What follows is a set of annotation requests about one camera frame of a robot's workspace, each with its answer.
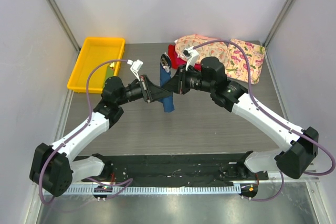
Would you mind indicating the left aluminium corner post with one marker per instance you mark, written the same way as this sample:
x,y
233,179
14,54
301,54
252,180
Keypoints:
x,y
57,12

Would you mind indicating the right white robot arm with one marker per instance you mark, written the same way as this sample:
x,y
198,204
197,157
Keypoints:
x,y
294,153

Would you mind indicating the aluminium corner post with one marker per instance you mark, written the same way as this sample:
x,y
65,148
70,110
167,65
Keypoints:
x,y
57,12
288,4

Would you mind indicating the floral round mesh cover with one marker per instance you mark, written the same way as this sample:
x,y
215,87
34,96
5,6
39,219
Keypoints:
x,y
218,49

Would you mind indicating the yellow plastic bin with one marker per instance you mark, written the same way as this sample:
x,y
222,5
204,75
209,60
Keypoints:
x,y
95,51

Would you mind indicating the right aluminium corner post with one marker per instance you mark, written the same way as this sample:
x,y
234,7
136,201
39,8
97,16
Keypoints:
x,y
288,4

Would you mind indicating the red folded cloth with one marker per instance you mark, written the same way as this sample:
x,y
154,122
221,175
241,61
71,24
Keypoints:
x,y
187,55

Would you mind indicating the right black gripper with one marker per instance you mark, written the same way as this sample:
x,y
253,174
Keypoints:
x,y
177,84

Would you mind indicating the blue paper napkin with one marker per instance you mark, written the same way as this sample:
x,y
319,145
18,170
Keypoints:
x,y
168,105

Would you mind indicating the white slotted cable duct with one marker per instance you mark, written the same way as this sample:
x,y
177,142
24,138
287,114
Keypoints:
x,y
94,189

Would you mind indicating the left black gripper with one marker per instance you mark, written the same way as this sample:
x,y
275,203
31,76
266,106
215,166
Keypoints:
x,y
150,92

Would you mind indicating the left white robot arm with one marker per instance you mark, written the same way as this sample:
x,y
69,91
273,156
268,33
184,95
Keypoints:
x,y
54,167

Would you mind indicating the green gold-tipped utensil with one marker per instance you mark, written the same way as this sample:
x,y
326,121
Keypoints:
x,y
110,70

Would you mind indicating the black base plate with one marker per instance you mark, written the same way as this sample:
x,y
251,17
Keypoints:
x,y
180,170

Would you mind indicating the floral yellow placemat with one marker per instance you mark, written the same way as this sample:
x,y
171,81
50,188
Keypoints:
x,y
236,67

